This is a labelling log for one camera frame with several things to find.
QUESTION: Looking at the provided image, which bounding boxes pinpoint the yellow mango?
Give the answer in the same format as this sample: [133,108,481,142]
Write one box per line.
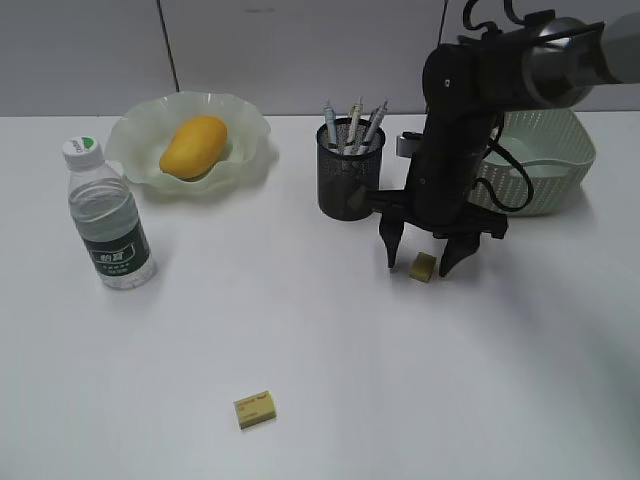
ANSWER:
[159,116,228,180]

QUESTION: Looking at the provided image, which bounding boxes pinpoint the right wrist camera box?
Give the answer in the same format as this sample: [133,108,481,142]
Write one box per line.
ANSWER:
[396,131,422,158]

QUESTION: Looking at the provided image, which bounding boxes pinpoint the blue grip clear pen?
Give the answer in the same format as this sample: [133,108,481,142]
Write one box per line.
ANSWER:
[324,100,339,153]

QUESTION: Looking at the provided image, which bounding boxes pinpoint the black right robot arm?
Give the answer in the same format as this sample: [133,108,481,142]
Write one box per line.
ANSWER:
[364,1,639,276]

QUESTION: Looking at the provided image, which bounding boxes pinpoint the yellow eraser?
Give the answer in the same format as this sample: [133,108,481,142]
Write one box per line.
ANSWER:
[409,252,437,283]
[233,391,277,430]
[347,185,367,211]

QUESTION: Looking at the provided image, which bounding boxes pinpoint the beige grip white pen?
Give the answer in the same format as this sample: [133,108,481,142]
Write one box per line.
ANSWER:
[343,96,363,155]

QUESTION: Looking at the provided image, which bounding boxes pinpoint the frosted green glass plate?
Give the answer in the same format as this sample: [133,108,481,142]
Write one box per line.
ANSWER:
[104,91,271,195]

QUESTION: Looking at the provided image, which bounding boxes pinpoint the clear bottle green label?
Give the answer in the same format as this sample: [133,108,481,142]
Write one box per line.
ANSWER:
[62,136,156,290]

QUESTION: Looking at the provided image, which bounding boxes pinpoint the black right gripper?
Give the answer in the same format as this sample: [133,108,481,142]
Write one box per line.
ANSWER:
[362,187,508,278]

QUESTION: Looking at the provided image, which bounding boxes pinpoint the yellow eraser front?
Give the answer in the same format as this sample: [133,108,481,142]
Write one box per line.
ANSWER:
[233,391,277,430]

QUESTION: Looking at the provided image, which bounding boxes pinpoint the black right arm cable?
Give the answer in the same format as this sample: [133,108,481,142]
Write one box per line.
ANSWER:
[458,0,534,211]

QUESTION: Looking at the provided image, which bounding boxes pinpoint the black mesh pen holder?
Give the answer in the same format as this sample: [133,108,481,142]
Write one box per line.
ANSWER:
[316,124,386,221]

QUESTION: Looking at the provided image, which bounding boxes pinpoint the grey grip black-clip pen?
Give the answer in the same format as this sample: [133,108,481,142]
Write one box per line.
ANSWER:
[357,100,388,155]

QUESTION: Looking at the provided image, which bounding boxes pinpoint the pale green woven basket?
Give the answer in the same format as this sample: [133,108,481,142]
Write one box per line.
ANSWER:
[478,109,596,217]

